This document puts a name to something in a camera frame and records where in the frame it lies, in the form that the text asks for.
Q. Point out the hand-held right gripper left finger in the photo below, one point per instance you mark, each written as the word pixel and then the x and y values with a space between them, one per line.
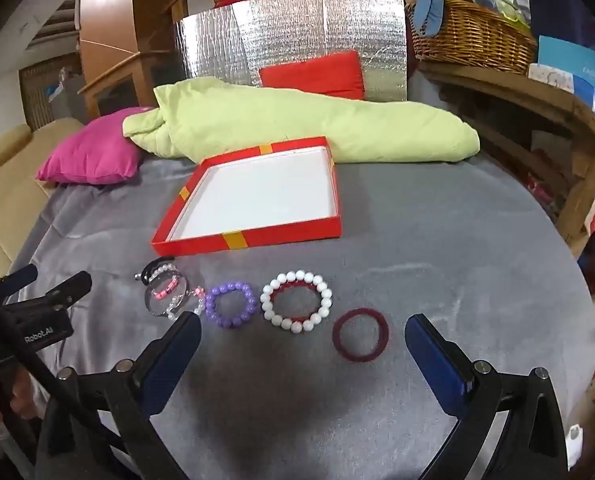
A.
pixel 170 360

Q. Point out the wicker basket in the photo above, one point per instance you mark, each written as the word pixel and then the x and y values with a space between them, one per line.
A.
pixel 472 40

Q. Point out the beige sofa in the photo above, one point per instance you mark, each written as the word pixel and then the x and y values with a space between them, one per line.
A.
pixel 17 170

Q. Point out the silver bangle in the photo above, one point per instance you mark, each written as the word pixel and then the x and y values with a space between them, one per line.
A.
pixel 151 305

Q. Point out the red cardboard box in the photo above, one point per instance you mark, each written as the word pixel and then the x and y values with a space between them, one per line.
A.
pixel 257 195

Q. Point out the wooden shelf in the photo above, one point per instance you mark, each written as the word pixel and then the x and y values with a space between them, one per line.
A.
pixel 537 95

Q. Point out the person's left hand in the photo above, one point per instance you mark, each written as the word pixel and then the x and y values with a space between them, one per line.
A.
pixel 24 395

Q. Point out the light green blanket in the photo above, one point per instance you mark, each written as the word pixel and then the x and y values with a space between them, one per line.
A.
pixel 277 115

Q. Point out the pink pillow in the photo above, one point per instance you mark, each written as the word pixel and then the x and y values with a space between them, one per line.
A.
pixel 92 152

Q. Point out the red cushion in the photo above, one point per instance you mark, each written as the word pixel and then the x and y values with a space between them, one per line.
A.
pixel 317 75

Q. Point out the blue book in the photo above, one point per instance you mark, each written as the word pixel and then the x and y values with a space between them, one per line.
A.
pixel 582 67

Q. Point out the silver foil panel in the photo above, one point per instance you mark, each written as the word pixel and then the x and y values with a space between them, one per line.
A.
pixel 302 25

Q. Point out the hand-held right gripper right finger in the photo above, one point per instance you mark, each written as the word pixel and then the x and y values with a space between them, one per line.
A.
pixel 437 360

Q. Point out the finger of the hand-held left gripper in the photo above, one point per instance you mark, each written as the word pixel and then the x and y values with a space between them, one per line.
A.
pixel 19 277
pixel 67 287

